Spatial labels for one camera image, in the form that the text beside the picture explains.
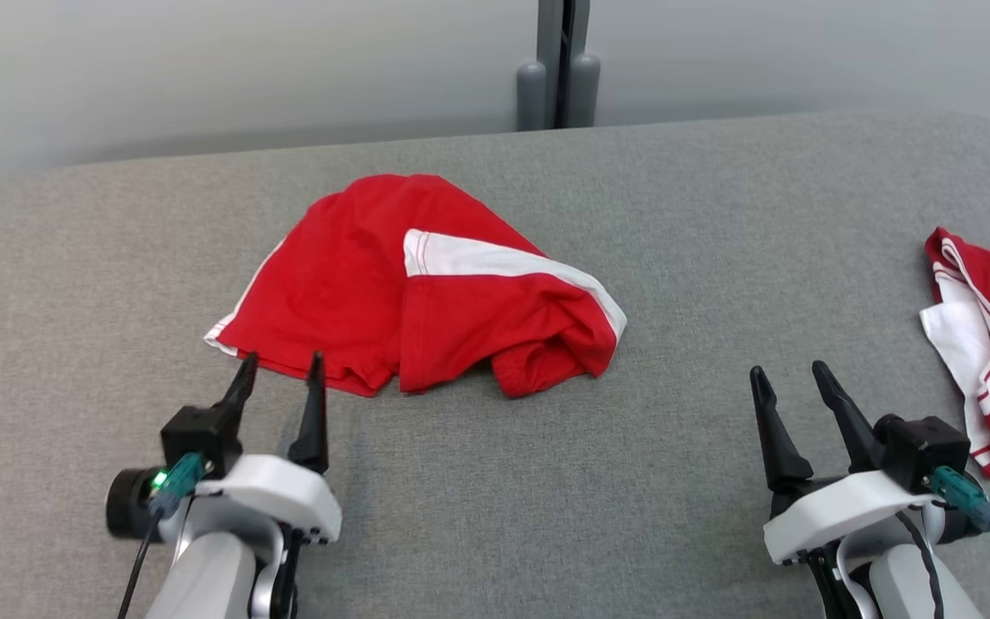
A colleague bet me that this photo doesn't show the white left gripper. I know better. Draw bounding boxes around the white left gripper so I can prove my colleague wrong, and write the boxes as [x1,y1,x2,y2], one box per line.
[106,351,341,544]

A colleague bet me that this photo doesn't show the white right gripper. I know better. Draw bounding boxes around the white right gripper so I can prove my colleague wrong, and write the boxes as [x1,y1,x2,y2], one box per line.
[749,360,981,566]

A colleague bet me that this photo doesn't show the red shorts with white stripe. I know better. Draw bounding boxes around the red shorts with white stripe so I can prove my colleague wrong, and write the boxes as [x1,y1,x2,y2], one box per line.
[203,174,629,399]

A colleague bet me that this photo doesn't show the teal-plug left camera cable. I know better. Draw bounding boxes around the teal-plug left camera cable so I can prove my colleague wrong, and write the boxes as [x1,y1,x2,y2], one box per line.
[117,453,205,619]

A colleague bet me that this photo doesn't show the teal-plug camera cable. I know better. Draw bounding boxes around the teal-plug camera cable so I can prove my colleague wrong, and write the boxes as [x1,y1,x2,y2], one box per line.
[932,467,990,591]
[117,453,205,619]

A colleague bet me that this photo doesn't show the teal-plug right camera cable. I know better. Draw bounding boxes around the teal-plug right camera cable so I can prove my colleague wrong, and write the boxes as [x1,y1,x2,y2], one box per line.
[932,467,990,591]

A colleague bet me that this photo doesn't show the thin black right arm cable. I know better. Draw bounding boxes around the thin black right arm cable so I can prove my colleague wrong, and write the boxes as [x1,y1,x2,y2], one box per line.
[895,512,944,619]

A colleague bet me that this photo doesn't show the grey vertical metal post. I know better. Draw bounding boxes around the grey vertical metal post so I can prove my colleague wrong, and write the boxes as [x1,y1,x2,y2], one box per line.
[516,0,601,132]

